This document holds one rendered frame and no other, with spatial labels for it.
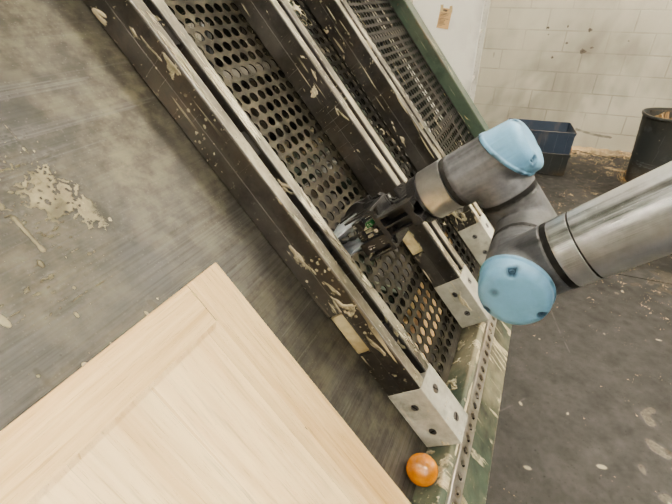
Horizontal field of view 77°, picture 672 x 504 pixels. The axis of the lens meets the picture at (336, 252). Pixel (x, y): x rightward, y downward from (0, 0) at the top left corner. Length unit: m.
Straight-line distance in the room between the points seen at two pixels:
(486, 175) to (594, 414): 1.80
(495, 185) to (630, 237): 0.18
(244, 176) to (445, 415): 0.50
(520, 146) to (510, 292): 0.18
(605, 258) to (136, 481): 0.49
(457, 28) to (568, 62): 1.78
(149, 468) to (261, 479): 0.13
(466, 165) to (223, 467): 0.46
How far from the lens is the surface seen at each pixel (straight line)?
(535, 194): 0.59
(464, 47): 4.16
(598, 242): 0.46
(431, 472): 0.76
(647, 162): 4.77
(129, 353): 0.50
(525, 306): 0.47
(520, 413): 2.13
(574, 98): 5.63
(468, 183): 0.57
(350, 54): 1.21
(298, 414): 0.60
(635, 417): 2.35
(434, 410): 0.76
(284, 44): 0.95
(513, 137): 0.56
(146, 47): 0.70
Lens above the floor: 1.57
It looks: 32 degrees down
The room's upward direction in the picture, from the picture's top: straight up
